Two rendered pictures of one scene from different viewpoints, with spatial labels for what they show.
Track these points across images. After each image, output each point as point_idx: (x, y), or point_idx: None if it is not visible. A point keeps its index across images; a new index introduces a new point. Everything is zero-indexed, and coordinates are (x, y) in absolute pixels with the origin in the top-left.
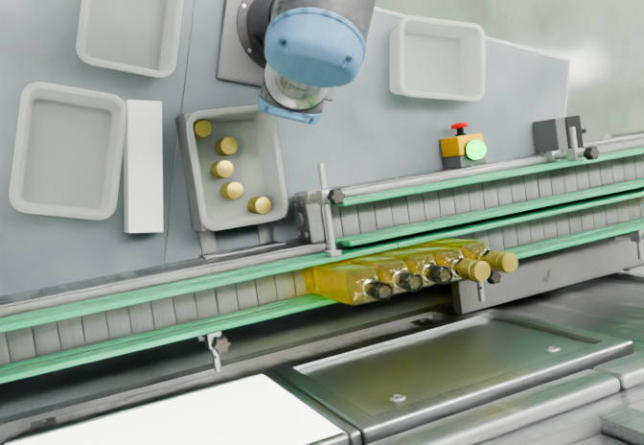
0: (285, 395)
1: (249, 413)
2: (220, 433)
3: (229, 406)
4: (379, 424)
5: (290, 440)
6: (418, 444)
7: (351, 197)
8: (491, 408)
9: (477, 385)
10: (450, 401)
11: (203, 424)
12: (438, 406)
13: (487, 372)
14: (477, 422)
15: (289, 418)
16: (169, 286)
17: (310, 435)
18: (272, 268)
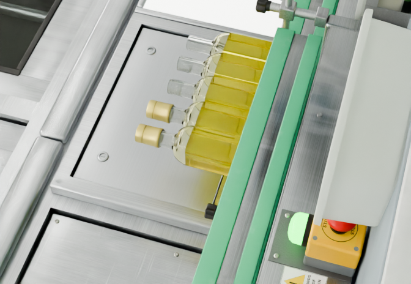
0: (223, 22)
1: None
2: None
3: None
4: (130, 19)
5: None
6: (99, 19)
7: (310, 56)
8: (89, 65)
9: (111, 77)
10: (112, 55)
11: None
12: (115, 48)
13: (123, 103)
14: (86, 49)
15: (188, 5)
16: None
17: None
18: (298, 7)
